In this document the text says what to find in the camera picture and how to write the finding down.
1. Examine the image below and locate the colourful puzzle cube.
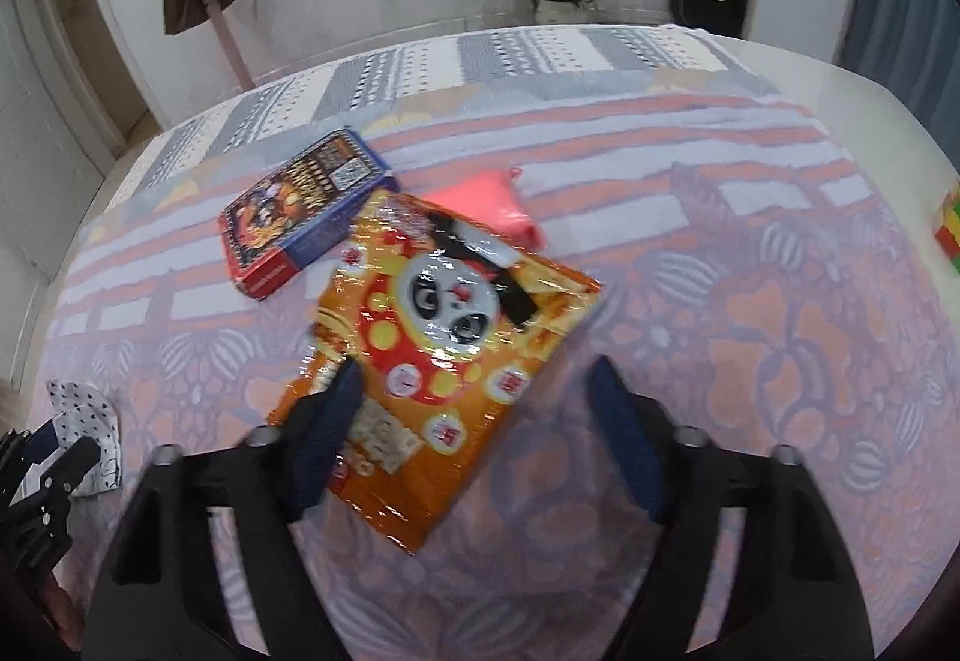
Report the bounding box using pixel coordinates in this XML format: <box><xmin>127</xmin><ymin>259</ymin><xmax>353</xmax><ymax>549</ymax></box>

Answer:
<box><xmin>934</xmin><ymin>179</ymin><xmax>960</xmax><ymax>276</ymax></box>

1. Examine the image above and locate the blue and red box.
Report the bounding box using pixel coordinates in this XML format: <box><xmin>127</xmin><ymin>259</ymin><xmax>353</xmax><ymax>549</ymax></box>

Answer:
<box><xmin>217</xmin><ymin>128</ymin><xmax>402</xmax><ymax>301</ymax></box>

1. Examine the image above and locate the pink purple patterned blanket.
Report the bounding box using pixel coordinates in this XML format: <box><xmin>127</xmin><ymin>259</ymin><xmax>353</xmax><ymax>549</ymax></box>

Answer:
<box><xmin>41</xmin><ymin>87</ymin><xmax>960</xmax><ymax>661</ymax></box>

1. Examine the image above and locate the person's left forearm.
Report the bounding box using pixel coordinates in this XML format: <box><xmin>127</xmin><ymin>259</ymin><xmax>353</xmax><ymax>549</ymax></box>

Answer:
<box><xmin>0</xmin><ymin>556</ymin><xmax>83</xmax><ymax>654</ymax></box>

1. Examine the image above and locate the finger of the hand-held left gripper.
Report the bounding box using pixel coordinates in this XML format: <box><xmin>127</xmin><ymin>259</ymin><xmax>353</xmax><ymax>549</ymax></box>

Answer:
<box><xmin>0</xmin><ymin>417</ymin><xmax>59</xmax><ymax>493</ymax></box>
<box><xmin>34</xmin><ymin>437</ymin><xmax>102</xmax><ymax>501</ymax></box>

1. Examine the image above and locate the orange panda snack bag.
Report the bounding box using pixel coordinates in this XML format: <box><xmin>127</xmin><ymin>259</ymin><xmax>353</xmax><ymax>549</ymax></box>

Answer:
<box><xmin>266</xmin><ymin>190</ymin><xmax>603</xmax><ymax>557</ymax></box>

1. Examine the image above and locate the white dotted wrapper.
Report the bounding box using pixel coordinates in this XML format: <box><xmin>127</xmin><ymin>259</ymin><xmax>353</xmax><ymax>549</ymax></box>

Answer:
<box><xmin>46</xmin><ymin>380</ymin><xmax>123</xmax><ymax>498</ymax></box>

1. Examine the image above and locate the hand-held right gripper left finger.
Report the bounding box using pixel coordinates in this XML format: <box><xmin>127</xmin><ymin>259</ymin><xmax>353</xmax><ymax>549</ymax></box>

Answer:
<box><xmin>79</xmin><ymin>357</ymin><xmax>365</xmax><ymax>661</ymax></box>

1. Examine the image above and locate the grey white striped cloth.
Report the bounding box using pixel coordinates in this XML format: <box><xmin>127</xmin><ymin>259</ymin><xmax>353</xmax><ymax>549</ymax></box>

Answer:
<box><xmin>105</xmin><ymin>23</ymin><xmax>751</xmax><ymax>205</ymax></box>

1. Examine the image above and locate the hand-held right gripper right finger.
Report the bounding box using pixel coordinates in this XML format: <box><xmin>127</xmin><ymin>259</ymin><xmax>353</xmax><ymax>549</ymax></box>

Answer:
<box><xmin>585</xmin><ymin>355</ymin><xmax>875</xmax><ymax>661</ymax></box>

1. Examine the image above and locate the pink plastic packet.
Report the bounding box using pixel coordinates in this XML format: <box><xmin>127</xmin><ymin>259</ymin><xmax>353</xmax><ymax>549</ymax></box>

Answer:
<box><xmin>424</xmin><ymin>166</ymin><xmax>542</xmax><ymax>251</ymax></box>

